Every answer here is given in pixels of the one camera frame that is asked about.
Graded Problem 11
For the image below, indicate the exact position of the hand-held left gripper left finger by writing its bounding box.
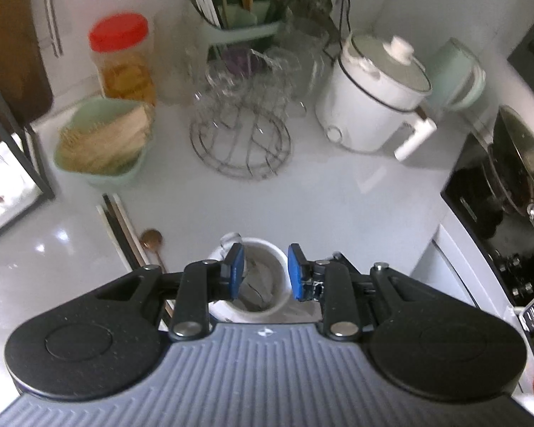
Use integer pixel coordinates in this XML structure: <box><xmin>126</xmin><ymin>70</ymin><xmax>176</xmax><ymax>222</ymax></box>
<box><xmin>95</xmin><ymin>242</ymin><xmax>246</xmax><ymax>339</ymax></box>

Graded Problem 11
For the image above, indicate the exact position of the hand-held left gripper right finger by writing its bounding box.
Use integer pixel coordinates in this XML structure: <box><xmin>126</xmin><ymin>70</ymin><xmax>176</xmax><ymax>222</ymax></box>
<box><xmin>287</xmin><ymin>243</ymin><xmax>434</xmax><ymax>339</ymax></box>

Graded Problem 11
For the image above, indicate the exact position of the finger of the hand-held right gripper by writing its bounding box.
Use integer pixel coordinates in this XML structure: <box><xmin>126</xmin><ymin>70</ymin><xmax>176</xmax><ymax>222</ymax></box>
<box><xmin>334</xmin><ymin>253</ymin><xmax>371</xmax><ymax>276</ymax></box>

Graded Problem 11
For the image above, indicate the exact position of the white ceramic utensil pot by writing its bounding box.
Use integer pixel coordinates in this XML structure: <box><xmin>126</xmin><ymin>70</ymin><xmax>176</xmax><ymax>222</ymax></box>
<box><xmin>205</xmin><ymin>237</ymin><xmax>294</xmax><ymax>325</ymax></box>

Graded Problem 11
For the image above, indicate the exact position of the gold metal spoon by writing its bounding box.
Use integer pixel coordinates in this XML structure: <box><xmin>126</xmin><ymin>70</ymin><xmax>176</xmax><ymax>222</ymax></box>
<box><xmin>140</xmin><ymin>229</ymin><xmax>167</xmax><ymax>276</ymax></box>

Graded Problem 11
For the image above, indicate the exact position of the tan wooden chopstick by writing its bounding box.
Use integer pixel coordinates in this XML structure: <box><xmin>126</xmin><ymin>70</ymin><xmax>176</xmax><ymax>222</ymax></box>
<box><xmin>112</xmin><ymin>195</ymin><xmax>150</xmax><ymax>267</ymax></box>

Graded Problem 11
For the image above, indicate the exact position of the black chopstick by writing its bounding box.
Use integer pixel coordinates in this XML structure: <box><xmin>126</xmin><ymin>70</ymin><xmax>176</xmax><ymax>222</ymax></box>
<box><xmin>107</xmin><ymin>193</ymin><xmax>144</xmax><ymax>268</ymax></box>
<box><xmin>101</xmin><ymin>193</ymin><xmax>140</xmax><ymax>271</ymax></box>

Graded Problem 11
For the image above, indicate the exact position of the white chopstick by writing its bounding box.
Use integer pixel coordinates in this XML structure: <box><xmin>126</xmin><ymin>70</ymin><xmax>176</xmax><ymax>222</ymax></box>
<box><xmin>95</xmin><ymin>205</ymin><xmax>134</xmax><ymax>272</ymax></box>

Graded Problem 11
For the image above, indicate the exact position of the black induction cooktop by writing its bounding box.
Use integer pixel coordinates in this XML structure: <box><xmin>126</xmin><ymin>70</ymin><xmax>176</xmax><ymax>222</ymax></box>
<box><xmin>440</xmin><ymin>129</ymin><xmax>534</xmax><ymax>303</ymax></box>

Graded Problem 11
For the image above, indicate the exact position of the white electric cooker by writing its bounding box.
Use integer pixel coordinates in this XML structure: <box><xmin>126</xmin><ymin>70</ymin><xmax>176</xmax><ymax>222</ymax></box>
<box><xmin>315</xmin><ymin>31</ymin><xmax>438</xmax><ymax>162</ymax></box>

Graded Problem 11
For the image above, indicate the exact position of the green plastic bowl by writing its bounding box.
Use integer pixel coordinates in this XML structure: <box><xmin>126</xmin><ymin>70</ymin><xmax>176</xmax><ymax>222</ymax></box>
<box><xmin>53</xmin><ymin>98</ymin><xmax>156</xmax><ymax>188</ymax></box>

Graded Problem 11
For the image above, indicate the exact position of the black wok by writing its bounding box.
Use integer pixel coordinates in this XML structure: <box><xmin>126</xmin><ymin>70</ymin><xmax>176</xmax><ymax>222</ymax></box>
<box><xmin>481</xmin><ymin>142</ymin><xmax>534</xmax><ymax>227</ymax></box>

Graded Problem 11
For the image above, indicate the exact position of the pile of wooden sticks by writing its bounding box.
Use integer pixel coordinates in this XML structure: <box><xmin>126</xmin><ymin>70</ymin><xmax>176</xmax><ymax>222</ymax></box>
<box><xmin>59</xmin><ymin>103</ymin><xmax>156</xmax><ymax>174</ymax></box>

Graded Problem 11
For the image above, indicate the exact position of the glass pot lid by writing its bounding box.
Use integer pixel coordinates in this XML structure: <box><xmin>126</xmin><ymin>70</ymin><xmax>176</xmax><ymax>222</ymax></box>
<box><xmin>492</xmin><ymin>105</ymin><xmax>534</xmax><ymax>215</ymax></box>

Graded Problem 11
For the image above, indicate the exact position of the purple cup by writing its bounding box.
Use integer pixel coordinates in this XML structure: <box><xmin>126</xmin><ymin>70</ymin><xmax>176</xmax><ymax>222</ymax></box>
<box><xmin>222</xmin><ymin>49</ymin><xmax>260</xmax><ymax>74</ymax></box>

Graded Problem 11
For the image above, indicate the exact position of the tall clear glass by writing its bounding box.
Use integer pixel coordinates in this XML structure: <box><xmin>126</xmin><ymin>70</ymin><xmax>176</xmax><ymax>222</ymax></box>
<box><xmin>156</xmin><ymin>22</ymin><xmax>197</xmax><ymax>105</ymax></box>

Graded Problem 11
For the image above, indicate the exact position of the clear glass pitcher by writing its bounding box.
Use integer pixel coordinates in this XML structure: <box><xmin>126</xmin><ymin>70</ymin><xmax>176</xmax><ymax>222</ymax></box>
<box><xmin>271</xmin><ymin>27</ymin><xmax>334</xmax><ymax>112</ymax></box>

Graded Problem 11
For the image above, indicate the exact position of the green electric kettle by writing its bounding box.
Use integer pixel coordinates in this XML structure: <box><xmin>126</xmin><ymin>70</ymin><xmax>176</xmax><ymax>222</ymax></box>
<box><xmin>420</xmin><ymin>38</ymin><xmax>487</xmax><ymax>112</ymax></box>

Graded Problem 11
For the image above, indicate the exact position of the black metal dish rack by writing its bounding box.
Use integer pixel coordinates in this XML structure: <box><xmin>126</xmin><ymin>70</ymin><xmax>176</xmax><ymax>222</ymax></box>
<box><xmin>0</xmin><ymin>53</ymin><xmax>56</xmax><ymax>250</ymax></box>

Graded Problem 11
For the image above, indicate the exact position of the white drain tray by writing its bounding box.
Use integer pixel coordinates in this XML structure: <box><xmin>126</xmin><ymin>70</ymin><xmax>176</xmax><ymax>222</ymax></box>
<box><xmin>0</xmin><ymin>142</ymin><xmax>42</xmax><ymax>242</ymax></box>

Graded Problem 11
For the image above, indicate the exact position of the green chopstick holder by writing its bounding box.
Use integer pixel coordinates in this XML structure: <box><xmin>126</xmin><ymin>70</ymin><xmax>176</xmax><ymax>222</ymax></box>
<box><xmin>187</xmin><ymin>0</ymin><xmax>288</xmax><ymax>58</ymax></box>

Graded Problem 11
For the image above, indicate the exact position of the red-lidded plastic jar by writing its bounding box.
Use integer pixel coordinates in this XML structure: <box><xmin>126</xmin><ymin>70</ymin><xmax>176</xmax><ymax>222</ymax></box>
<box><xmin>88</xmin><ymin>12</ymin><xmax>157</xmax><ymax>106</ymax></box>

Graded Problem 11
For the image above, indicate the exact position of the brown wooden cutting board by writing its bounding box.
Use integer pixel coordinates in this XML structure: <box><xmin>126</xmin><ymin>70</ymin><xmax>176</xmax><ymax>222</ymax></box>
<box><xmin>0</xmin><ymin>0</ymin><xmax>54</xmax><ymax>143</ymax></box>

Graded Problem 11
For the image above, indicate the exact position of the metal wire cup rack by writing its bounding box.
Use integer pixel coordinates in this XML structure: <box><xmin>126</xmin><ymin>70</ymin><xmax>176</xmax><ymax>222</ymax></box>
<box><xmin>190</xmin><ymin>71</ymin><xmax>292</xmax><ymax>181</ymax></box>

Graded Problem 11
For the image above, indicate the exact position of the black power cable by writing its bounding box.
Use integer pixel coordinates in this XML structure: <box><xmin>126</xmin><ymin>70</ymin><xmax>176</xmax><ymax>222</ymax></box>
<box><xmin>336</xmin><ymin>0</ymin><xmax>353</xmax><ymax>54</ymax></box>

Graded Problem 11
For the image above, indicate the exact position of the metal cabinet handle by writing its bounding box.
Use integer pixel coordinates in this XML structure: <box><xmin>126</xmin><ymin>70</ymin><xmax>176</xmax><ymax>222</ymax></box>
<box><xmin>31</xmin><ymin>0</ymin><xmax>64</xmax><ymax>56</ymax></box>

